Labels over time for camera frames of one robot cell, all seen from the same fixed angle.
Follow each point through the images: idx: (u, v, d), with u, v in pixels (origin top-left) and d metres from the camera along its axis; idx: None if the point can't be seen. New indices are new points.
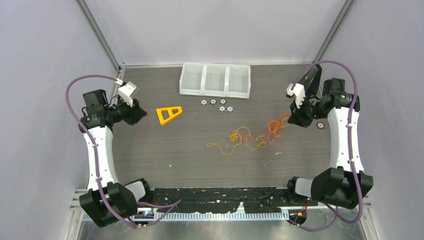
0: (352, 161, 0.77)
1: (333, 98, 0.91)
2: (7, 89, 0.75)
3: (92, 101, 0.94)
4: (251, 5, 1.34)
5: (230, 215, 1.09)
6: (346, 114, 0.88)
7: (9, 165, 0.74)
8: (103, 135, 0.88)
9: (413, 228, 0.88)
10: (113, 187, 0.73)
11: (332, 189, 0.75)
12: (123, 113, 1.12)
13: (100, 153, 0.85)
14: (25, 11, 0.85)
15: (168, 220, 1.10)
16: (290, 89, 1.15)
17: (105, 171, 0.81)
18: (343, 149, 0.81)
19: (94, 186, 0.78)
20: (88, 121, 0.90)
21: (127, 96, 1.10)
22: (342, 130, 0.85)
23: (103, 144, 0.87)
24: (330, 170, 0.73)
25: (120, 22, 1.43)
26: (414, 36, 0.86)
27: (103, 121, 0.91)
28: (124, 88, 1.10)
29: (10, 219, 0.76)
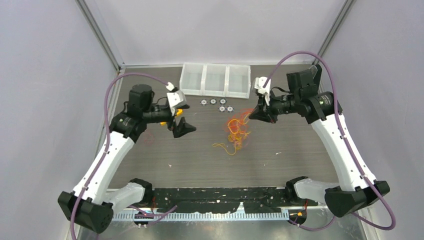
0: (366, 177, 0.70)
1: (314, 108, 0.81)
2: (7, 89, 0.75)
3: (133, 102, 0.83)
4: (251, 5, 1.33)
5: (230, 215, 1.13)
6: (335, 123, 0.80)
7: (9, 165, 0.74)
8: (118, 146, 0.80)
9: (413, 228, 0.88)
10: (87, 205, 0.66)
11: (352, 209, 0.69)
12: (163, 118, 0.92)
13: (104, 163, 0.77)
14: (25, 11, 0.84)
15: (168, 220, 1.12)
16: (262, 87, 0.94)
17: (96, 183, 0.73)
18: (352, 166, 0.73)
19: (78, 190, 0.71)
20: (119, 122, 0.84)
21: (171, 107, 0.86)
22: (339, 145, 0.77)
23: (113, 155, 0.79)
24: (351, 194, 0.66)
25: (120, 22, 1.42)
26: (414, 35, 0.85)
27: (129, 130, 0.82)
28: (170, 96, 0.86)
29: (10, 220, 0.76)
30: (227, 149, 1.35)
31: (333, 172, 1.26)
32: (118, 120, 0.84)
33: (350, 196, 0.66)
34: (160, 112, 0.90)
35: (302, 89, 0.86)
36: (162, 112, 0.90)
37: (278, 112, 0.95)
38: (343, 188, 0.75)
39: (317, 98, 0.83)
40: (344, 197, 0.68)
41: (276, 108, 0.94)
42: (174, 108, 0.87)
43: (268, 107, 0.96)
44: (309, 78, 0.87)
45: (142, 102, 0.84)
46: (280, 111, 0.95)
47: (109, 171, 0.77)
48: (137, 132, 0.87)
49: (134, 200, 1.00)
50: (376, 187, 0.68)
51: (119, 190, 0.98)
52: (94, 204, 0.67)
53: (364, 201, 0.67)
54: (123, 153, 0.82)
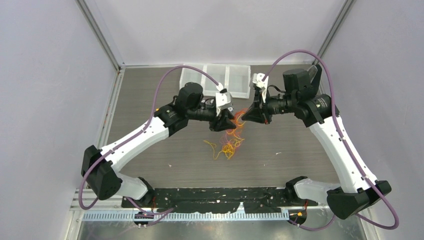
0: (367, 178, 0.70)
1: (312, 112, 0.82)
2: (7, 88, 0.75)
3: (181, 98, 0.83)
4: (251, 6, 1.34)
5: (230, 215, 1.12)
6: (333, 125, 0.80)
7: (9, 165, 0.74)
8: (156, 129, 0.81)
9: (413, 228, 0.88)
10: (106, 168, 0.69)
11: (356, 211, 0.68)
12: (205, 118, 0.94)
13: (138, 139, 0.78)
14: (25, 11, 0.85)
15: (168, 220, 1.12)
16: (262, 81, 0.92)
17: (122, 152, 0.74)
18: (352, 168, 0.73)
19: (105, 150, 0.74)
20: (164, 113, 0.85)
21: (218, 107, 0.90)
22: (339, 147, 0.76)
23: (148, 136, 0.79)
24: (354, 196, 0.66)
25: (120, 22, 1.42)
26: (414, 35, 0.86)
27: (171, 123, 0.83)
28: (218, 96, 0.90)
29: (9, 220, 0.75)
30: (214, 150, 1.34)
31: (333, 172, 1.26)
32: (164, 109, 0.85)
33: (353, 198, 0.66)
34: (204, 111, 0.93)
35: (299, 92, 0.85)
36: (206, 111, 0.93)
37: (274, 111, 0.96)
38: (345, 190, 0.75)
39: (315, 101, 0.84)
40: (347, 198, 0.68)
41: (271, 106, 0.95)
42: (220, 108, 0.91)
43: (263, 104, 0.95)
44: (306, 79, 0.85)
45: (190, 101, 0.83)
46: (275, 110, 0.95)
47: (136, 150, 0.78)
48: (177, 127, 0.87)
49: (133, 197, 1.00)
50: (377, 188, 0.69)
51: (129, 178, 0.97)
52: (112, 170, 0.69)
53: (366, 202, 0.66)
54: (155, 139, 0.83)
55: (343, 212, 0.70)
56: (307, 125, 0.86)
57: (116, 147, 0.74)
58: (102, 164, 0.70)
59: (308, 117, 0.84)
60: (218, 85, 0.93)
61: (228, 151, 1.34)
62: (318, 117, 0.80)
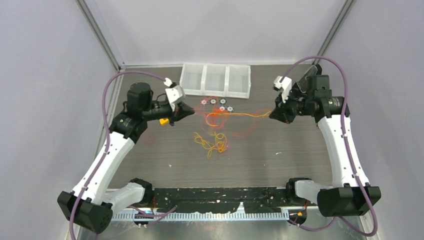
0: (357, 176, 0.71)
1: (322, 105, 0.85)
2: (7, 89, 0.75)
3: (131, 103, 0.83)
4: (251, 5, 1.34)
5: (230, 216, 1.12)
6: (339, 122, 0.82)
7: (9, 166, 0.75)
8: (119, 146, 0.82)
9: (413, 228, 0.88)
10: (87, 205, 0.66)
11: (341, 208, 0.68)
12: (163, 115, 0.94)
13: (104, 163, 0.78)
14: (25, 12, 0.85)
15: (168, 220, 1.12)
16: (278, 82, 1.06)
17: (95, 183, 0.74)
18: (345, 164, 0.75)
19: (78, 190, 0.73)
20: (119, 123, 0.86)
21: (171, 102, 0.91)
22: (339, 142, 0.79)
23: (113, 155, 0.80)
24: (338, 190, 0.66)
25: (120, 22, 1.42)
26: (414, 35, 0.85)
27: (129, 131, 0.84)
28: (169, 92, 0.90)
29: (10, 220, 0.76)
30: (211, 151, 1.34)
31: None
32: (118, 120, 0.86)
33: (336, 190, 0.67)
34: (159, 109, 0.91)
35: (317, 92, 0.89)
36: (161, 108, 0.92)
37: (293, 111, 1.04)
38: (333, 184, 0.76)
39: (329, 97, 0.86)
40: (332, 193, 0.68)
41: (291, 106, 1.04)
42: (174, 103, 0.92)
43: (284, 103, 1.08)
44: (326, 82, 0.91)
45: (141, 102, 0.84)
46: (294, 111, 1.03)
47: (108, 173, 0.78)
48: (138, 131, 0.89)
49: (133, 200, 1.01)
50: (365, 189, 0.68)
51: (118, 191, 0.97)
52: (94, 204, 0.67)
53: (351, 199, 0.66)
54: (121, 156, 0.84)
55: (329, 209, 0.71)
56: (317, 121, 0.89)
57: (87, 183, 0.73)
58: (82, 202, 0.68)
59: (319, 112, 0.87)
60: (166, 81, 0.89)
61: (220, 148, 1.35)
62: (326, 111, 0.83)
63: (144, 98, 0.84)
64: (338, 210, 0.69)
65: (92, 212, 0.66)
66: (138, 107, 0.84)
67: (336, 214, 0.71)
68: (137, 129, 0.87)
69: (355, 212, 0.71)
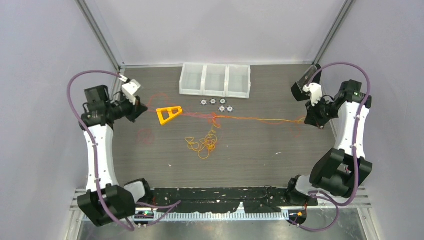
0: (355, 147, 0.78)
1: (347, 93, 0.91)
2: (7, 89, 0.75)
3: (93, 97, 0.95)
4: (251, 5, 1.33)
5: (230, 215, 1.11)
6: (356, 107, 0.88)
7: (9, 165, 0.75)
8: (103, 135, 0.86)
9: (413, 228, 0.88)
10: (111, 189, 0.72)
11: (331, 171, 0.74)
12: (125, 110, 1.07)
13: (100, 152, 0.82)
14: (24, 12, 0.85)
15: (168, 220, 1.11)
16: (306, 86, 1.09)
17: (104, 171, 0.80)
18: (347, 136, 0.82)
19: (92, 187, 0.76)
20: (88, 119, 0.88)
21: (131, 95, 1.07)
22: (350, 121, 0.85)
23: (103, 144, 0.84)
24: (331, 150, 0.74)
25: (120, 22, 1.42)
26: (414, 35, 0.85)
27: (103, 119, 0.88)
28: (127, 86, 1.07)
29: (10, 219, 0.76)
30: (210, 151, 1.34)
31: None
32: (86, 116, 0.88)
33: (329, 151, 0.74)
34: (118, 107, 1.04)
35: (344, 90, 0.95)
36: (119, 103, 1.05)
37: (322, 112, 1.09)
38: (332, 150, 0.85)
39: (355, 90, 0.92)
40: (325, 156, 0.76)
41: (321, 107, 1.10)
42: (134, 94, 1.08)
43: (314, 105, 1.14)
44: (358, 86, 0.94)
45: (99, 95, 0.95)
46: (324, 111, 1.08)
47: (109, 158, 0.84)
48: (110, 120, 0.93)
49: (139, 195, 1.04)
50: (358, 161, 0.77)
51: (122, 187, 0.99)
52: (117, 186, 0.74)
53: (341, 162, 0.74)
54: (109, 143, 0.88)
55: (320, 175, 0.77)
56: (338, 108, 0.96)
57: (97, 174, 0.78)
58: (105, 188, 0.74)
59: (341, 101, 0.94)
60: (122, 77, 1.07)
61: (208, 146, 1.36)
62: (350, 98, 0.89)
63: (102, 92, 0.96)
64: (327, 176, 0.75)
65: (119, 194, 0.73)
66: (101, 100, 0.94)
67: (324, 181, 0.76)
68: (108, 117, 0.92)
69: (342, 190, 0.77)
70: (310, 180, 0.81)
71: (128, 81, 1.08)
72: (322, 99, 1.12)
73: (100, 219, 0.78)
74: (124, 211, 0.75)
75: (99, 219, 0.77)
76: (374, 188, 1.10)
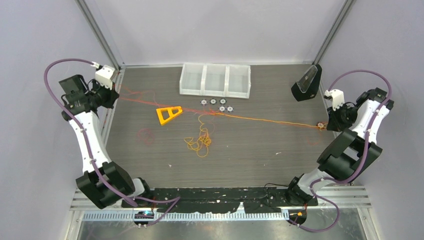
0: (368, 133, 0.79)
1: (370, 94, 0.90)
2: (7, 88, 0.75)
3: (70, 88, 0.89)
4: (251, 5, 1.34)
5: (230, 215, 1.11)
6: (377, 104, 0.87)
7: (9, 165, 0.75)
8: (89, 121, 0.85)
9: (413, 229, 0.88)
10: (109, 166, 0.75)
11: (340, 150, 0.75)
12: (103, 96, 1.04)
13: (91, 136, 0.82)
14: (24, 12, 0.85)
15: (168, 220, 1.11)
16: (328, 91, 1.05)
17: (98, 152, 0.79)
18: (362, 124, 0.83)
19: (90, 168, 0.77)
20: (72, 109, 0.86)
21: (107, 80, 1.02)
22: (368, 114, 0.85)
23: (91, 128, 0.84)
24: (344, 130, 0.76)
25: (121, 23, 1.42)
26: (414, 35, 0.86)
27: (87, 106, 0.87)
28: (103, 71, 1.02)
29: (9, 218, 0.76)
30: (209, 151, 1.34)
31: None
32: (69, 107, 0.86)
33: (342, 130, 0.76)
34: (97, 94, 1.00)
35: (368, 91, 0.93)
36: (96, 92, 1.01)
37: (343, 117, 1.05)
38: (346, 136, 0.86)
39: (381, 92, 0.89)
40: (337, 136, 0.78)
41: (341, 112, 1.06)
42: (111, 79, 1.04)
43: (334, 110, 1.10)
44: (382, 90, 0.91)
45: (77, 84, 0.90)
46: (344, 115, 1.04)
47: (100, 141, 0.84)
48: (94, 107, 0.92)
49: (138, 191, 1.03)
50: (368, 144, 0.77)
51: None
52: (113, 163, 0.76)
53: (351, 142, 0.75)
54: (97, 126, 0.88)
55: (328, 155, 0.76)
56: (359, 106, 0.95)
57: (91, 155, 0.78)
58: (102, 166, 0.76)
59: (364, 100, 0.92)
60: (94, 64, 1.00)
61: (207, 144, 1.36)
62: (372, 96, 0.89)
63: (78, 81, 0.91)
64: (335, 155, 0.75)
65: (118, 170, 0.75)
66: (80, 90, 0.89)
67: (330, 160, 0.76)
68: (92, 104, 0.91)
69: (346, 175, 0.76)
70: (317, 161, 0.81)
71: (101, 66, 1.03)
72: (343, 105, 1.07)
73: (102, 200, 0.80)
74: (125, 187, 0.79)
75: (100, 199, 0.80)
76: (374, 187, 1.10)
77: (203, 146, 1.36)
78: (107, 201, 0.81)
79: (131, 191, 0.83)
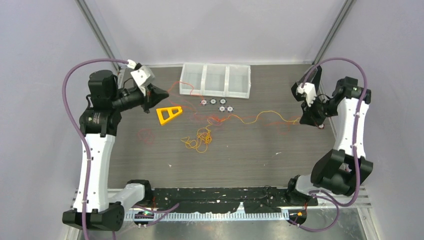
0: (355, 146, 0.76)
1: (345, 89, 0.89)
2: (7, 89, 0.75)
3: (97, 93, 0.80)
4: (251, 5, 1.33)
5: (230, 215, 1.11)
6: (355, 104, 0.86)
7: (8, 165, 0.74)
8: (98, 149, 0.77)
9: (414, 229, 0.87)
10: (97, 215, 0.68)
11: (331, 171, 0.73)
12: (136, 102, 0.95)
13: (93, 170, 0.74)
14: (24, 11, 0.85)
15: (168, 220, 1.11)
16: (300, 87, 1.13)
17: (94, 193, 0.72)
18: (347, 134, 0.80)
19: (79, 206, 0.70)
20: (88, 122, 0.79)
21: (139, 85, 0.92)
22: (349, 119, 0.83)
23: (98, 158, 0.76)
24: (332, 151, 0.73)
25: (120, 22, 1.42)
26: (414, 35, 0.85)
27: (104, 127, 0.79)
28: (136, 74, 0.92)
29: (9, 219, 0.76)
30: (209, 151, 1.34)
31: None
32: (86, 119, 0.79)
33: (330, 152, 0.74)
34: (129, 97, 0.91)
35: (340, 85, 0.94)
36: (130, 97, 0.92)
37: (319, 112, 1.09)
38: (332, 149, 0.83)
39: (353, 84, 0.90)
40: (326, 157, 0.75)
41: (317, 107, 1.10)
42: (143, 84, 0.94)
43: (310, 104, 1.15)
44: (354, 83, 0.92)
45: (106, 91, 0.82)
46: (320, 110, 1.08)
47: (102, 175, 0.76)
48: (113, 125, 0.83)
49: (137, 198, 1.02)
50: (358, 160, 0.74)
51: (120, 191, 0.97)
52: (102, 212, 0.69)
53: (342, 162, 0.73)
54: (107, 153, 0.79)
55: (320, 178, 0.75)
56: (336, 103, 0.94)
57: (85, 195, 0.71)
58: (91, 211, 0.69)
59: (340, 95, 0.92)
60: (129, 63, 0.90)
61: (207, 144, 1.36)
62: (349, 93, 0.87)
63: (107, 88, 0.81)
64: (327, 178, 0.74)
65: (104, 220, 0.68)
66: (106, 97, 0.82)
67: (324, 183, 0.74)
68: (110, 122, 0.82)
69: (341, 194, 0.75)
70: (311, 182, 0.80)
71: (137, 66, 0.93)
72: (317, 99, 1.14)
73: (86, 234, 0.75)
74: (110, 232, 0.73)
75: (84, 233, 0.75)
76: (374, 188, 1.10)
77: (203, 146, 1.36)
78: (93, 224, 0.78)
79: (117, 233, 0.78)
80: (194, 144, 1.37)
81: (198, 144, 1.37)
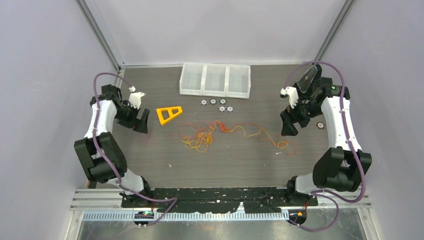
0: (350, 141, 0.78)
1: (325, 89, 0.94)
2: (7, 89, 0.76)
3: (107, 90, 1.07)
4: (251, 5, 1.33)
5: (230, 216, 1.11)
6: (338, 102, 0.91)
7: (9, 166, 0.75)
8: (106, 105, 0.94)
9: (414, 229, 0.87)
10: (106, 135, 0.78)
11: (334, 170, 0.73)
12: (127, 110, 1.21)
13: (101, 114, 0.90)
14: (24, 12, 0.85)
15: (168, 220, 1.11)
16: (284, 89, 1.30)
17: (102, 126, 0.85)
18: (340, 131, 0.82)
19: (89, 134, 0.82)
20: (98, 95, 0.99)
21: (139, 98, 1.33)
22: (336, 115, 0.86)
23: (105, 110, 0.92)
24: (330, 150, 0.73)
25: (120, 23, 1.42)
26: (415, 35, 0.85)
27: (109, 97, 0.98)
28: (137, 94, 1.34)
29: (9, 219, 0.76)
30: (209, 151, 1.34)
31: None
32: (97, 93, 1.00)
33: (329, 152, 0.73)
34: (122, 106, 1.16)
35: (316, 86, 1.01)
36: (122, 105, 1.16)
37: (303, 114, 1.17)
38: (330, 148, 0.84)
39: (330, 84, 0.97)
40: (326, 157, 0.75)
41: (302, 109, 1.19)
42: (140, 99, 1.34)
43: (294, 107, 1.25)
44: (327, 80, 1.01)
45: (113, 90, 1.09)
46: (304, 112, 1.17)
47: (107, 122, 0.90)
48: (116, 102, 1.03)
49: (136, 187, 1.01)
50: (357, 153, 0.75)
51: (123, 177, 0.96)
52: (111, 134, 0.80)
53: (343, 159, 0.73)
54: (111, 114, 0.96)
55: (324, 178, 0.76)
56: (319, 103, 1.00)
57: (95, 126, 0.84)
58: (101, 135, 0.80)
59: (322, 96, 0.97)
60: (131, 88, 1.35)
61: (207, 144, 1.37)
62: (329, 93, 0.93)
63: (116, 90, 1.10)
64: (331, 176, 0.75)
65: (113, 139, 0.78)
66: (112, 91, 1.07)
67: (329, 182, 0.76)
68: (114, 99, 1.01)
69: (348, 186, 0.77)
70: (315, 181, 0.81)
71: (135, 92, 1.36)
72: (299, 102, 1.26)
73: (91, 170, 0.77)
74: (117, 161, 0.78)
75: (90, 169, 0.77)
76: (374, 187, 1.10)
77: (203, 146, 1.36)
78: (100, 173, 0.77)
79: (122, 170, 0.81)
80: (194, 144, 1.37)
81: (198, 144, 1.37)
